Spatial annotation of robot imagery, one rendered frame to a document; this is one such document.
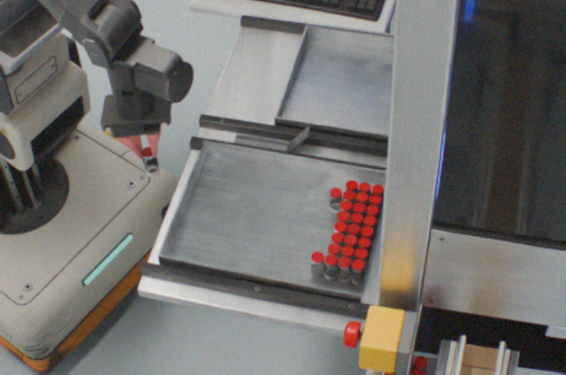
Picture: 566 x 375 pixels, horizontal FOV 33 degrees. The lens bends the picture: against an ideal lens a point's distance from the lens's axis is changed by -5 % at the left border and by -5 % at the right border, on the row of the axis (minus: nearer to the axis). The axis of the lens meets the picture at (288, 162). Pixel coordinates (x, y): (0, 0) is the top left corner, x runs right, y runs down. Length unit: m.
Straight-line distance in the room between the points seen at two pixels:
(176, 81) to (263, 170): 0.50
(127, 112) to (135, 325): 1.32
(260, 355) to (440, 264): 1.27
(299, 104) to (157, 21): 1.61
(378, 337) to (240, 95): 0.68
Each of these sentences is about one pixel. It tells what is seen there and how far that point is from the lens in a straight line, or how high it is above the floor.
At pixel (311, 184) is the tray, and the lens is 1.74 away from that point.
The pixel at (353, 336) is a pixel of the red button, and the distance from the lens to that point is 1.42.
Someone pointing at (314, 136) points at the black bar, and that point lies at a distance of 1.79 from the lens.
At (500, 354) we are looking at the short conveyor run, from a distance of 1.47.
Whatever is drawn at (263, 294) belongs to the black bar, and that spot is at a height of 0.90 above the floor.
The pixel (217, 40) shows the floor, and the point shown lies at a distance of 3.32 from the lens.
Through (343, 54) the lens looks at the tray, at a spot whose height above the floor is 0.88.
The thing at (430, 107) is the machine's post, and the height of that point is 1.43.
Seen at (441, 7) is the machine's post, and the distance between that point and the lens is 1.01.
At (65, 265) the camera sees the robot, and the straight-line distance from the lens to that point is 2.45.
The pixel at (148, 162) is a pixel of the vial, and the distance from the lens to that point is 1.48.
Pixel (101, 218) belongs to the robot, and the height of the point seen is 0.28.
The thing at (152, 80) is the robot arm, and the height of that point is 1.33.
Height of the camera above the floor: 2.24
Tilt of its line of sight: 50 degrees down
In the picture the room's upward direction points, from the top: 3 degrees counter-clockwise
